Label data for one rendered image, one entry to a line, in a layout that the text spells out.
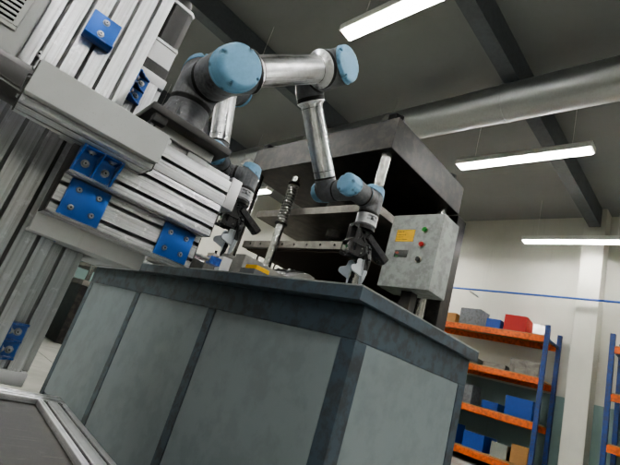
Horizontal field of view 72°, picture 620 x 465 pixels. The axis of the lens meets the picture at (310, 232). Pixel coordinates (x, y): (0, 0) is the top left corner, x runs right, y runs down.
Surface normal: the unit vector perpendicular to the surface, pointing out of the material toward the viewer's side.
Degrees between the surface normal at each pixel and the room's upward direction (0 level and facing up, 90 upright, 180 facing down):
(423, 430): 90
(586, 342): 90
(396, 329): 90
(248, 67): 95
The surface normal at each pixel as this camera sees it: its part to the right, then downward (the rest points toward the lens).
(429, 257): -0.66, -0.41
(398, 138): 0.70, -0.01
